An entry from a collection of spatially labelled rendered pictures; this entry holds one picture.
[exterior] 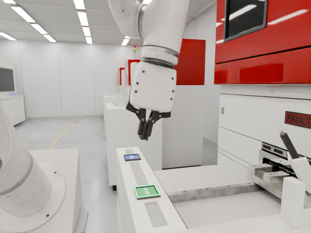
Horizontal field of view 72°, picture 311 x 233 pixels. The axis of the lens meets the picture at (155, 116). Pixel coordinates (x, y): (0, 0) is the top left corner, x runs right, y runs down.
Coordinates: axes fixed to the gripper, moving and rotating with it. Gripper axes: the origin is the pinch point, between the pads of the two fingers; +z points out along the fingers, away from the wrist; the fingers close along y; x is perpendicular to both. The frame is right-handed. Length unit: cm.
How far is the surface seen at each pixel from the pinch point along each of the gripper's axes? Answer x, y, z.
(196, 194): -17.0, -27.1, 22.4
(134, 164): -20.4, -3.7, 15.5
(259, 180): -16, -50, 14
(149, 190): -0.3, -4.2, 14.6
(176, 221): 12.2, -6.8, 14.4
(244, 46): -39, -46, -38
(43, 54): -796, 221, -73
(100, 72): -796, 23, -53
